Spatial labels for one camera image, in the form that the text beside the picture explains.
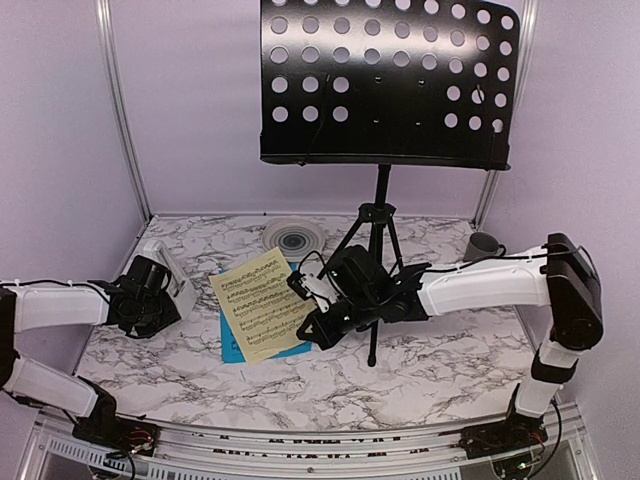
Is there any grey mug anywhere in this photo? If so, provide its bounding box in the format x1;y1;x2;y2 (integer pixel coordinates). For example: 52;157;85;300
463;232;506;262

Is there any aluminium front rail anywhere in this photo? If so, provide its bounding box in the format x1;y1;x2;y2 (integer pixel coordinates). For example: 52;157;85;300
16;404;603;479

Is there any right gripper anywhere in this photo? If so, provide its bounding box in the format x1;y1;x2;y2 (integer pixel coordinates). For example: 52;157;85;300
297;289;380;350

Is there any black music stand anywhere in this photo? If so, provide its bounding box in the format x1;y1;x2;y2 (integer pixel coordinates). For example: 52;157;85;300
257;0;524;369

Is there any grey collapsible bowl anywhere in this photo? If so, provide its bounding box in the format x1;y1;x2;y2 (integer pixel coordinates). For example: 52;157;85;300
261;217;326;262

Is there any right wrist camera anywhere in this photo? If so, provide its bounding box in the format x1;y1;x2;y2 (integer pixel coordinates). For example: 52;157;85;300
286;270;337;313

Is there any right aluminium frame post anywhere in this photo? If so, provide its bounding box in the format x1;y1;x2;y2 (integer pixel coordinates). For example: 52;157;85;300
471;0;540;231

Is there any yellow sheet music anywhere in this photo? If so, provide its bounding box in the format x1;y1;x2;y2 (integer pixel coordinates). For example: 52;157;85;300
208;246;321;366

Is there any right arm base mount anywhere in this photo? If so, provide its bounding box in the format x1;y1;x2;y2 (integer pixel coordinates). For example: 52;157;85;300
457;385;548;459

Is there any left aluminium frame post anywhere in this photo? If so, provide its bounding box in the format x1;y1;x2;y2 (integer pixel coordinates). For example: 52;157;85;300
95;0;153;223

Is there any white metronome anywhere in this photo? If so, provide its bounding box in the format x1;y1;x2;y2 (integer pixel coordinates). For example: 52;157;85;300
143;240;198;320

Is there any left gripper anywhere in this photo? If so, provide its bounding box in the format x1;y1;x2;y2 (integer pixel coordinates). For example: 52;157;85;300
135;291;182;339

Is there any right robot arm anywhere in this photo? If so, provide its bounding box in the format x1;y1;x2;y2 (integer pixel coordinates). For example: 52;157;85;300
287;233;604;448

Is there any aluminium frame post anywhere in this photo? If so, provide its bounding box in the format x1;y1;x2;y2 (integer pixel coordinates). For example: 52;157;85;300
95;0;153;223
471;0;540;231

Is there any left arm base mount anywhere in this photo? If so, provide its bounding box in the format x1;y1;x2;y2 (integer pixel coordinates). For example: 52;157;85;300
72;382;160;456

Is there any blue sheet music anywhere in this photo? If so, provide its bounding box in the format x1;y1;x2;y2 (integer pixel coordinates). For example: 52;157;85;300
219;264;314;364

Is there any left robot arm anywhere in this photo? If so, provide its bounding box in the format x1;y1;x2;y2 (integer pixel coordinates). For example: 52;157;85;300
1;255;196;445

